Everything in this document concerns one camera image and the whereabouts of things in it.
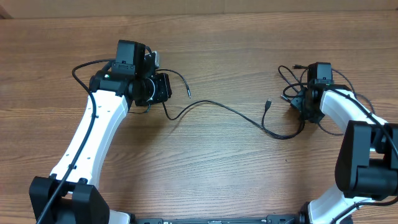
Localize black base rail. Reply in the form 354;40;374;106
132;215;302;224

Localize black USB-A cable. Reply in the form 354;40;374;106
155;68;305;140

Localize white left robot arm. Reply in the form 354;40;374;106
29;40;172;223

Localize short black USB cable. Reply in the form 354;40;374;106
261;64;308;140

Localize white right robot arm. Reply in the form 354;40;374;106
286;62;397;223

